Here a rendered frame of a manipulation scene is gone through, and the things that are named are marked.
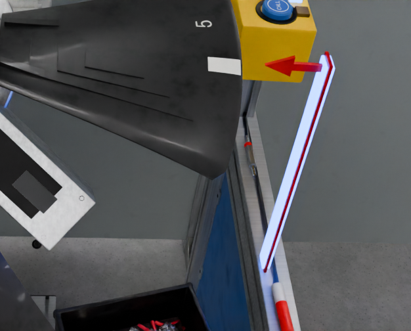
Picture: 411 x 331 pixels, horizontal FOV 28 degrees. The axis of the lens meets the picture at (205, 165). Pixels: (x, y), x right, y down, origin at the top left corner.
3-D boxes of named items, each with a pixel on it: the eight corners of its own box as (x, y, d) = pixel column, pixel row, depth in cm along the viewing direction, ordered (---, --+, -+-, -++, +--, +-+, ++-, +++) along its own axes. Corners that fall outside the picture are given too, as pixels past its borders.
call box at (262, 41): (216, 18, 122) (228, -45, 115) (281, 22, 124) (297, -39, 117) (228, 88, 111) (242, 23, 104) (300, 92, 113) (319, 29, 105)
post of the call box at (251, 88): (232, 104, 126) (246, 38, 117) (251, 104, 126) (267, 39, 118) (234, 117, 124) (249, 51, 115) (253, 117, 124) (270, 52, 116)
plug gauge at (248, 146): (243, 134, 120) (251, 173, 114) (251, 134, 120) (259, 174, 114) (241, 139, 120) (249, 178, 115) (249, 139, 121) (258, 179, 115)
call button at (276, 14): (258, 5, 109) (260, -6, 107) (287, 7, 109) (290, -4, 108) (262, 23, 106) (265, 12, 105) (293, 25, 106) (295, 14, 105)
